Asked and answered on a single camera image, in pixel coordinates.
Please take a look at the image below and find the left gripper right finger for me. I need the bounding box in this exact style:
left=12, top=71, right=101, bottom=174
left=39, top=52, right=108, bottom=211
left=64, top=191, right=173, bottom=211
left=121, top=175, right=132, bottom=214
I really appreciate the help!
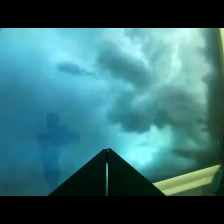
left=107, top=148, right=167, bottom=197

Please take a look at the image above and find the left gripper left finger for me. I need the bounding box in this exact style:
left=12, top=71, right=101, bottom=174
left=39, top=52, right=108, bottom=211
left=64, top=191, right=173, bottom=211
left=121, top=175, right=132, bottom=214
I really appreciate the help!
left=48, top=148, right=108, bottom=197

